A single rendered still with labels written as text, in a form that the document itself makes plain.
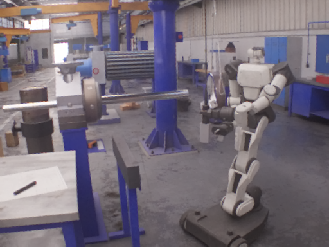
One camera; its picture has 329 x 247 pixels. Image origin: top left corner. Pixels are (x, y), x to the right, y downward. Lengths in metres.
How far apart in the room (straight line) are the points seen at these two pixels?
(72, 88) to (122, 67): 3.71
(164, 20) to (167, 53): 0.46
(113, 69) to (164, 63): 2.06
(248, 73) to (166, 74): 2.08
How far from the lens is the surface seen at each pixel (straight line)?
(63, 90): 2.11
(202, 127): 1.77
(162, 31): 3.94
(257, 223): 2.33
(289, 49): 6.97
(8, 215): 1.26
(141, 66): 5.84
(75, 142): 2.05
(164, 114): 4.05
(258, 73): 2.01
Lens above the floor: 1.50
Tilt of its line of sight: 13 degrees down
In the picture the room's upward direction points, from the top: 1 degrees counter-clockwise
